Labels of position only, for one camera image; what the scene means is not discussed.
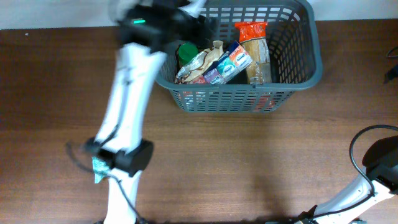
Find orange spaghetti package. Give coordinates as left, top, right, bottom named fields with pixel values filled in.
left=234, top=22, right=272, bottom=88

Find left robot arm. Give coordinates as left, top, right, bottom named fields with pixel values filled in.
left=84, top=0, right=216, bottom=223

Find multicolour tissue pack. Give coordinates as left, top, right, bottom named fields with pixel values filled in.
left=183, top=41, right=253, bottom=108

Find grey plastic basket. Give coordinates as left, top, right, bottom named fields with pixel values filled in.
left=156, top=0, right=323, bottom=113

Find teal wipes packet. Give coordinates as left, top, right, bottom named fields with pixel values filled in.
left=92, top=157, right=110, bottom=184

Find green lid glass jar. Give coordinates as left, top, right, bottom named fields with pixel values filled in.
left=177, top=42, right=198, bottom=67

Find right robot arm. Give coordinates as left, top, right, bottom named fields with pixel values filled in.
left=295, top=124, right=397, bottom=223

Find beige snack bag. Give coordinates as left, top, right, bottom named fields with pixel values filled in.
left=175, top=40, right=224, bottom=83

